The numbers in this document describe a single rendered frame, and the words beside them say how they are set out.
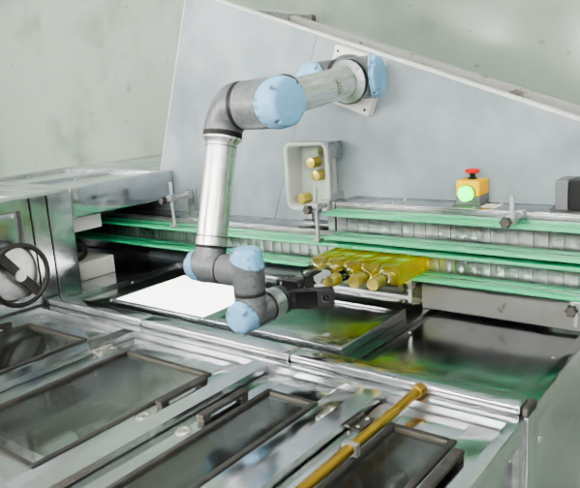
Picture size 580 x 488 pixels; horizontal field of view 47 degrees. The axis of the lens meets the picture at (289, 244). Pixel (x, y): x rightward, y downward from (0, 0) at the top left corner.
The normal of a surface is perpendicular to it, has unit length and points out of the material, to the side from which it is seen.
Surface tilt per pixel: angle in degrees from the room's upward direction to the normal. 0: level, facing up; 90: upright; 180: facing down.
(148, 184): 90
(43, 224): 90
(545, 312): 0
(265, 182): 0
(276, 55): 0
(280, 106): 83
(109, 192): 90
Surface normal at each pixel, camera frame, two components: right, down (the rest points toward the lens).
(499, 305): -0.60, 0.22
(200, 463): -0.07, -0.97
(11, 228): 0.80, 0.08
